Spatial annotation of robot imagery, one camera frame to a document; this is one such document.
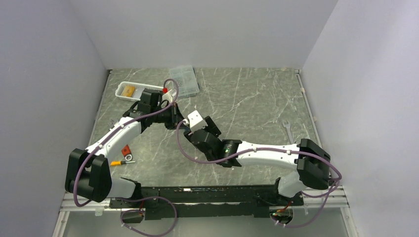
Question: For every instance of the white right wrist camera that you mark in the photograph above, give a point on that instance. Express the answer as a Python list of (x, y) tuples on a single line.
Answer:
[(196, 121)]

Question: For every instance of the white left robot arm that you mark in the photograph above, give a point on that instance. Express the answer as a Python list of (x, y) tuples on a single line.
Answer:
[(88, 171)]

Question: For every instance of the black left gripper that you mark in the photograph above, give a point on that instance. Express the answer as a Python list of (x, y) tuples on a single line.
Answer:
[(176, 117)]

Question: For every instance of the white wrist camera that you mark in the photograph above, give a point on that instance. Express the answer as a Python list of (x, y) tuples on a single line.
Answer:
[(169, 94), (196, 121)]

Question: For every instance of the clear plastic screw box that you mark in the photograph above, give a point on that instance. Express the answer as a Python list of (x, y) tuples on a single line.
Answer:
[(186, 80)]

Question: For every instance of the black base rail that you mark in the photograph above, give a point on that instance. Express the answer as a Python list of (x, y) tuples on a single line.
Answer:
[(209, 201)]

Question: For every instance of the orange utility knife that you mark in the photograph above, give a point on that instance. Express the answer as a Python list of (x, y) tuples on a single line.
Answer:
[(127, 154)]

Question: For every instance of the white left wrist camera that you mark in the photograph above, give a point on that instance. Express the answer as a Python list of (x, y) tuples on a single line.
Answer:
[(169, 94)]

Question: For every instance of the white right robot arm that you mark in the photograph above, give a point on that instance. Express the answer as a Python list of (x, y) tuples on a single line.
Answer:
[(308, 163)]

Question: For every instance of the orange handled screwdriver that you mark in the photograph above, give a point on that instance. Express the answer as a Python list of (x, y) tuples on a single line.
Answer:
[(118, 163)]

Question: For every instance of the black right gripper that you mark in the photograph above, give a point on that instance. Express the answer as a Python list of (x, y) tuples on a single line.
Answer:
[(211, 127)]

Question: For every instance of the white plastic basket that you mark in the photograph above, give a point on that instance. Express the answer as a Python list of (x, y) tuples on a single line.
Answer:
[(139, 88)]

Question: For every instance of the chrome open-end wrench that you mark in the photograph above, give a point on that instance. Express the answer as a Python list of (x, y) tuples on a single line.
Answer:
[(287, 126)]

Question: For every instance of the gold credit card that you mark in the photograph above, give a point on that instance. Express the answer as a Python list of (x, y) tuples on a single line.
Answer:
[(128, 91)]

